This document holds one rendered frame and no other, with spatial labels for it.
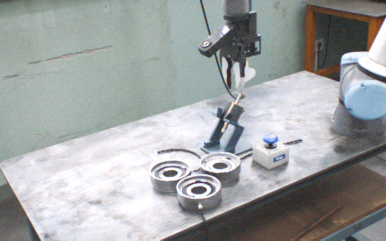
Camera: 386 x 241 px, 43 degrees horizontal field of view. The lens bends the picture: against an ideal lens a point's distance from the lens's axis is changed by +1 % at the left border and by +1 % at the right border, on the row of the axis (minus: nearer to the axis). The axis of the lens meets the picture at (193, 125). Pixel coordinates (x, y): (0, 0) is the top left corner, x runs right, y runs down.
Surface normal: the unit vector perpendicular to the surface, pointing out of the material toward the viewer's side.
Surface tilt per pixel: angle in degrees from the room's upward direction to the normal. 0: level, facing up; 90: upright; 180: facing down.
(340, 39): 90
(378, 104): 97
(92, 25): 90
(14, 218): 0
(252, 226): 0
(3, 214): 0
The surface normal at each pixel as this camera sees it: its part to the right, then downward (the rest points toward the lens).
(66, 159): -0.07, -0.91
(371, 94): -0.23, 0.53
